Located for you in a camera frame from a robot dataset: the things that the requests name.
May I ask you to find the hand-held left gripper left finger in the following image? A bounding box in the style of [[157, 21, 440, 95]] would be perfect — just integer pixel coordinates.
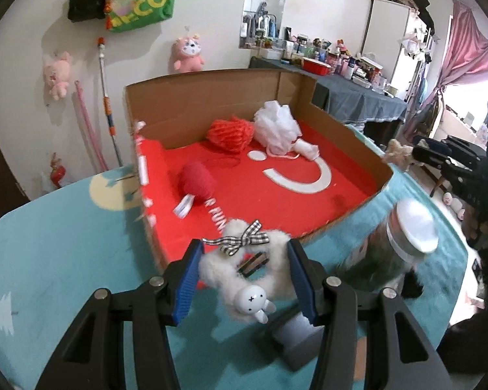
[[34, 239, 206, 390]]

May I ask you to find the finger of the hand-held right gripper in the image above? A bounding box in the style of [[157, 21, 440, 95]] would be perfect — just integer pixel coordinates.
[[412, 136, 488, 163], [442, 164, 482, 202]]

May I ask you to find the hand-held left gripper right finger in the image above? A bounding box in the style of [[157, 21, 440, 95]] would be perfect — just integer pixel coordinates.
[[287, 239, 442, 390]]

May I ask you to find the beige crochet scrunchie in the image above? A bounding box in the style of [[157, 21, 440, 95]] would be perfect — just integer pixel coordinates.
[[384, 139, 414, 171]]

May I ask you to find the white fluffy star bunny clip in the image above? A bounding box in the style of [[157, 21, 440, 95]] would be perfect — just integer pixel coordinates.
[[198, 219, 291, 325]]

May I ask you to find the red fuzzy plush pad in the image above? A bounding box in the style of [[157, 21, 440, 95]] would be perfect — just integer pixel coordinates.
[[174, 160, 216, 220]]

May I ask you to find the orange mesh bath pouf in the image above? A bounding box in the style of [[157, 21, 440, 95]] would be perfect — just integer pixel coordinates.
[[206, 116, 255, 167]]

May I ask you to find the white mesh bath pouf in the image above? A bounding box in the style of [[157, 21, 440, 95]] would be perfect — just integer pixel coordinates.
[[253, 101, 320, 161]]

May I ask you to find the cardboard box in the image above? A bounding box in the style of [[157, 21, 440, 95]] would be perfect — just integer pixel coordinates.
[[124, 69, 394, 273]]

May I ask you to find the small white plush toy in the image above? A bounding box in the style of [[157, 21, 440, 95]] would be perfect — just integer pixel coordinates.
[[443, 193, 466, 218]]

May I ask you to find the colourful floral tin box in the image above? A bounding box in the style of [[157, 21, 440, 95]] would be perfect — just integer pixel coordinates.
[[264, 313, 323, 370]]

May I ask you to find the table with grey cloth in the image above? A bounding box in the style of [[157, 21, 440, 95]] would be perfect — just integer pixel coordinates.
[[249, 56, 408, 131]]

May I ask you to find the glass jar with lid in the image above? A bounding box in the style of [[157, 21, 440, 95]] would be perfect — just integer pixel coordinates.
[[335, 199, 439, 293]]

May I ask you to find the pink curtain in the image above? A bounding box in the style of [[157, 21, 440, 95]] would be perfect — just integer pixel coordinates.
[[404, 0, 488, 147]]

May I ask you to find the white wardrobe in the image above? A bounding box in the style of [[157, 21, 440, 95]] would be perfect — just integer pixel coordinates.
[[362, 0, 432, 102]]

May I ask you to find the cluster of cosmetic bottles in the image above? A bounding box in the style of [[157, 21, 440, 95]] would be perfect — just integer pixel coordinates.
[[260, 26, 399, 94]]

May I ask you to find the red basin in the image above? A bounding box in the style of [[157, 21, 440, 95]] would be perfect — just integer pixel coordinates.
[[302, 58, 333, 76]]

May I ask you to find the person's dark clothing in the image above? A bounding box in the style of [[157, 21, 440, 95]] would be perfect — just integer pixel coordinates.
[[437, 248, 488, 374]]

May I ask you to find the red fire extinguisher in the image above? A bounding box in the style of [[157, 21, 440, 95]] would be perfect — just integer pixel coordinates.
[[49, 152, 68, 189]]

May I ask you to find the pink stick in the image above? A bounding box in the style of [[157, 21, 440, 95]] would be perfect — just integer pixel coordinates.
[[74, 80, 110, 173]]

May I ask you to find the pink round-faced plush toy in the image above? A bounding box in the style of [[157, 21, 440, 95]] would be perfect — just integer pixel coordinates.
[[170, 36, 206, 74]]

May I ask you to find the pink plush rabbit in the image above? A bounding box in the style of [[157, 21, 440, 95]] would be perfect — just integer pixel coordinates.
[[43, 51, 74, 101]]

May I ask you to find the green tote bag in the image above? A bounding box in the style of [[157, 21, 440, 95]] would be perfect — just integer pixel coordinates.
[[106, 0, 175, 33]]

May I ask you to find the mop handle with orange grip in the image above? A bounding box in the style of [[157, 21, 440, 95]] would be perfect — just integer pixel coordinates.
[[97, 37, 123, 168]]

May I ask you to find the wall mirror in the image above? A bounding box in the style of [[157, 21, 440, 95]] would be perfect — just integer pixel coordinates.
[[239, 0, 290, 49]]

